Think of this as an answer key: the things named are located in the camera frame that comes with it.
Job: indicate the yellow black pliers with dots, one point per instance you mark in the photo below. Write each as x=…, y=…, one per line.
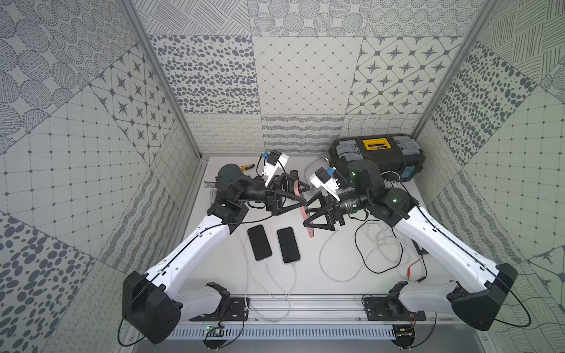
x=247, y=167

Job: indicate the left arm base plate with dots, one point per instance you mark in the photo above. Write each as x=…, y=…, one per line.
x=236, y=310

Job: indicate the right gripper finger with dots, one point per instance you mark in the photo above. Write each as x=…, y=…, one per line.
x=320, y=204
x=320, y=218

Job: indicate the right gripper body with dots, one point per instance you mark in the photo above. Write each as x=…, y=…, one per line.
x=350, y=201

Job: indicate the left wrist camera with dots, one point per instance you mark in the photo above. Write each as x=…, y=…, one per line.
x=272, y=161

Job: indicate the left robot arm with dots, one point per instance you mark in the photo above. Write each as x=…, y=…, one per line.
x=153, y=302

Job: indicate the black phone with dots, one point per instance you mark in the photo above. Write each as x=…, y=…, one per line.
x=288, y=245
x=259, y=242

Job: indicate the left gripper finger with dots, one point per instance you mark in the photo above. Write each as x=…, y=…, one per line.
x=287, y=203
x=293, y=189

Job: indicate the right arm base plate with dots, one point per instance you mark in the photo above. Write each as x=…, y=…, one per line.
x=383, y=309

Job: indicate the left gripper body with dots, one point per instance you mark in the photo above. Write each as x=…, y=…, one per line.
x=272, y=199

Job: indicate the black yellow toolbox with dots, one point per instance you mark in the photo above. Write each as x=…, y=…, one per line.
x=398, y=153

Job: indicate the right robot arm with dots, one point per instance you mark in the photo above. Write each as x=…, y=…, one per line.
x=480, y=286

